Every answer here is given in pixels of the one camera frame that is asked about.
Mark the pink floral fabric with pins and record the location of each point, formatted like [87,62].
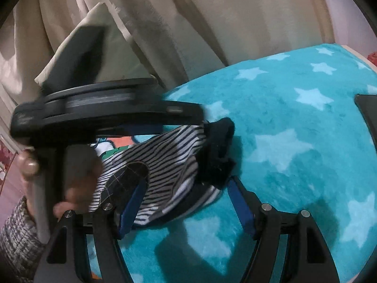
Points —
[7,159]

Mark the colourful printed cloth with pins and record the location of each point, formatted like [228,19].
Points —
[115,146]

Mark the person's left forearm knitted sleeve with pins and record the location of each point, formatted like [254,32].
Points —
[17,241]

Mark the teal star blanket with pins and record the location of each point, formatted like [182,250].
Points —
[294,168]

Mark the striped pants with dark cuffs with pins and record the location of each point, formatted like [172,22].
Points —
[165,159]

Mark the beige curtain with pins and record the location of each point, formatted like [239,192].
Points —
[206,20]

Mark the person's left hand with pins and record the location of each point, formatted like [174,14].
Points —
[81,191]

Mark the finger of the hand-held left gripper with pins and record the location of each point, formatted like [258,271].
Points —
[185,113]

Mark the flat black object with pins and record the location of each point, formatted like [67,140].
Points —
[369,115]

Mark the beige pillow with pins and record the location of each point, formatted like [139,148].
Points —
[120,50]

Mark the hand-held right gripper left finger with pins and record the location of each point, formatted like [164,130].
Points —
[129,212]

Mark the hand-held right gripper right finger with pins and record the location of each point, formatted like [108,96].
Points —
[242,212]

